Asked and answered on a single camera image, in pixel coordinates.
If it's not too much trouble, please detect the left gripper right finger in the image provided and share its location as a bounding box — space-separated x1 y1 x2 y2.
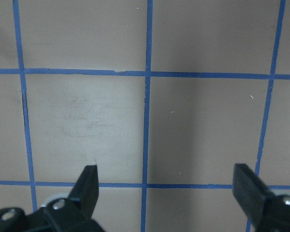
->
232 163 290 232

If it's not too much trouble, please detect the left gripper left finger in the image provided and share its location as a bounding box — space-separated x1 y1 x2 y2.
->
0 165 104 232

